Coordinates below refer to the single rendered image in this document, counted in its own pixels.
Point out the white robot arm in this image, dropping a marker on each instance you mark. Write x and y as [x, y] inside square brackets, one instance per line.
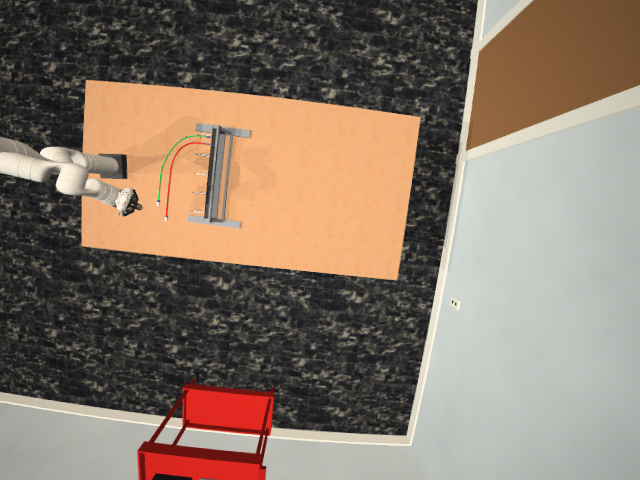
[72, 178]

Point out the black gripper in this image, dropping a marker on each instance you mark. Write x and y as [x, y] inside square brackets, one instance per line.
[132, 208]

